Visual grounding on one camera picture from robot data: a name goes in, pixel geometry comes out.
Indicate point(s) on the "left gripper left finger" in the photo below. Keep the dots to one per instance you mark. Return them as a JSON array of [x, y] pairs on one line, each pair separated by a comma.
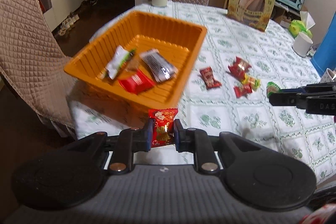
[[126, 144]]

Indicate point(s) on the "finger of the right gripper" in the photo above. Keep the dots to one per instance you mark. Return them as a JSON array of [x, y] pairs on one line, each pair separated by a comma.
[[293, 90], [288, 99]]

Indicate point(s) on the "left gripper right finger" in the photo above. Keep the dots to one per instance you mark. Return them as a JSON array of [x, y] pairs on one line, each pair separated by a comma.
[[200, 144]]

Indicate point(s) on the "red candy wrapper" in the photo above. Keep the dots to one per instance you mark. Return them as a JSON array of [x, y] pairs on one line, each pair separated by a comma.
[[163, 133]]

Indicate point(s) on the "yellow green candy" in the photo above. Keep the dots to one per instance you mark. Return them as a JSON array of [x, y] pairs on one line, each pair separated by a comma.
[[252, 82]]

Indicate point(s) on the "red square snack packet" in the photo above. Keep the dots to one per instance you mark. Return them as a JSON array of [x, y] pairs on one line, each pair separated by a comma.
[[136, 83]]

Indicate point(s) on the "red large candy packet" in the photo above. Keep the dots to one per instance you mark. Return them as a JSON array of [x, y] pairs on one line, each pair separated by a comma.
[[239, 68]]

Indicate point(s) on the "red patterned candy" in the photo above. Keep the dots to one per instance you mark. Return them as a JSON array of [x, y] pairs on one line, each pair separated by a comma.
[[207, 76]]

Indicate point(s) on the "clear dark snack packet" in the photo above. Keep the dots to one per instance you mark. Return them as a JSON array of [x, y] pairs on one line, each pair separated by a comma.
[[161, 69]]

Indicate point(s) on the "small brown candy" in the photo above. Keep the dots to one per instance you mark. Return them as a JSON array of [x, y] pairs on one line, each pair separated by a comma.
[[133, 64]]

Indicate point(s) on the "white silver snack wrapper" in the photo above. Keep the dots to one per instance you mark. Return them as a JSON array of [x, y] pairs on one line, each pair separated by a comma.
[[116, 65]]

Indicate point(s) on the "white mug with spoon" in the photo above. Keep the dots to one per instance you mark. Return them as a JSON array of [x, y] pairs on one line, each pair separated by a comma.
[[329, 76]]

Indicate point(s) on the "blue thermos jug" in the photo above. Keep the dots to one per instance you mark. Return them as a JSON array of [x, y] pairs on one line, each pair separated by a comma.
[[325, 55]]

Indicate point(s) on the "green tissue pack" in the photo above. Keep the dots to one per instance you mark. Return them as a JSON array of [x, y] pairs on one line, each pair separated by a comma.
[[303, 25]]

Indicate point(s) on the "floral white tablecloth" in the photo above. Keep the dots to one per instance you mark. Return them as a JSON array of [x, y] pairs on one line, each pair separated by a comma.
[[193, 37]]

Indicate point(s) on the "quilted chair near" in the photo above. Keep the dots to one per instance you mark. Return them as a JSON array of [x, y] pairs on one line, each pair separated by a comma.
[[33, 64]]

